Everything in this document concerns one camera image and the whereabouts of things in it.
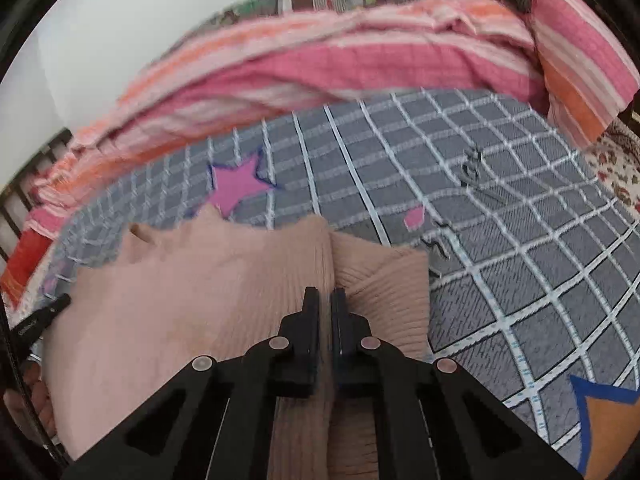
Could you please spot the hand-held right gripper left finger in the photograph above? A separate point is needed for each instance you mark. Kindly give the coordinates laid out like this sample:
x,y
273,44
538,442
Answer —
x,y
311,320

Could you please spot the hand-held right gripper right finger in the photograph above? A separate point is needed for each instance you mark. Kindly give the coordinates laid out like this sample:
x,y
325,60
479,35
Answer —
x,y
340,325

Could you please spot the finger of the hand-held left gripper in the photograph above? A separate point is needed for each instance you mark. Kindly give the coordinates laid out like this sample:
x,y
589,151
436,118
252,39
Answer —
x,y
37,322

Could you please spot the pink knit sweater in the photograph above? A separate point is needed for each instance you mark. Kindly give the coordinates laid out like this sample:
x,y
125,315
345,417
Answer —
x,y
175,300

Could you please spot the person's left hand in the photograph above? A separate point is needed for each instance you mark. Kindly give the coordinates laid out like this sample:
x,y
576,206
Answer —
x,y
27,410

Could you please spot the red pillow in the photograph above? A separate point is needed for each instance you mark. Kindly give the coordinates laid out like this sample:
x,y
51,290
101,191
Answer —
x,y
22,265

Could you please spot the grey checked blanket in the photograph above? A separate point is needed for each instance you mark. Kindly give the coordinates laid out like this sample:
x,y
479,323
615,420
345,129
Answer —
x,y
500,260

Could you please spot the pink orange striped quilt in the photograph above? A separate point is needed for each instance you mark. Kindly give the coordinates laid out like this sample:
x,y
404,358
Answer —
x,y
350,60

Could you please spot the pink striped pillow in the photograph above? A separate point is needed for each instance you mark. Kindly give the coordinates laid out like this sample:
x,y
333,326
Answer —
x,y
580,60

